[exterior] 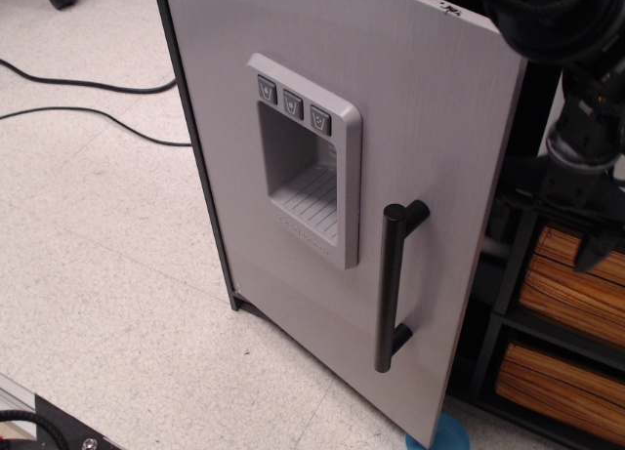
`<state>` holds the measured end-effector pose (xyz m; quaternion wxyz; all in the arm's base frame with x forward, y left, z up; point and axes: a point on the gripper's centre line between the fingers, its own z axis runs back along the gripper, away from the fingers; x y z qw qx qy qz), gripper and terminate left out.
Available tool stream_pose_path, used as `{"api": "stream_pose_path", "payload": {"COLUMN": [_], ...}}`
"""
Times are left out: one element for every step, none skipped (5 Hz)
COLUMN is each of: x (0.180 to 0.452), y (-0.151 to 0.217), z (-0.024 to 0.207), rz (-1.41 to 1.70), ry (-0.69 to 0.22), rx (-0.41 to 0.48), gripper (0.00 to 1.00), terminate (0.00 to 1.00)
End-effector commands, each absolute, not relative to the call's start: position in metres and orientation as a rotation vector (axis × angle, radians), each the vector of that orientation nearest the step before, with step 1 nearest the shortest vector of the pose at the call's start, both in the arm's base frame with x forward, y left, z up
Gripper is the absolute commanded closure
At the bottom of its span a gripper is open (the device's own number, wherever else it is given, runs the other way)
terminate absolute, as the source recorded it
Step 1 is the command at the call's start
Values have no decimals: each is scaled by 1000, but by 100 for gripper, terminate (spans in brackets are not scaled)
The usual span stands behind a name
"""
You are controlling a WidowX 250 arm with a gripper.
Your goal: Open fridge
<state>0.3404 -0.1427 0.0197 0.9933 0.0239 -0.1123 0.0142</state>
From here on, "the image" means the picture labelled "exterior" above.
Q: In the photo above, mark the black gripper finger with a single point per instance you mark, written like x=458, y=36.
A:
x=596, y=245

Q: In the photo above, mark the grey toy fridge door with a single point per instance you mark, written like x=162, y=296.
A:
x=303, y=225

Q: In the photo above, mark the black fridge cabinet frame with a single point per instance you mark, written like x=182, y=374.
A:
x=205, y=176

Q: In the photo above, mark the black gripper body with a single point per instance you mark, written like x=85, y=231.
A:
x=540, y=184

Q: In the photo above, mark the lower woven storage basket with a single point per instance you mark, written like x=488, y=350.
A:
x=564, y=390

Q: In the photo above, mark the light blue bowl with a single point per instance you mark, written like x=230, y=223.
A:
x=449, y=434

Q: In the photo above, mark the woven storage basket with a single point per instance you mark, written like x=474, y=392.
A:
x=590, y=302
x=564, y=390

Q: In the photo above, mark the upper woven storage basket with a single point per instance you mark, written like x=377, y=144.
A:
x=590, y=302

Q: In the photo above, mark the black door handle bar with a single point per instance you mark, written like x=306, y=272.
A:
x=398, y=223

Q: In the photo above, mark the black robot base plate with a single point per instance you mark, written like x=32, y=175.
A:
x=39, y=424

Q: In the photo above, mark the grey ice water dispenser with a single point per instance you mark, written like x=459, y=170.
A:
x=311, y=141

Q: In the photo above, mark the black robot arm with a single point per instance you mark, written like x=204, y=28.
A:
x=585, y=38

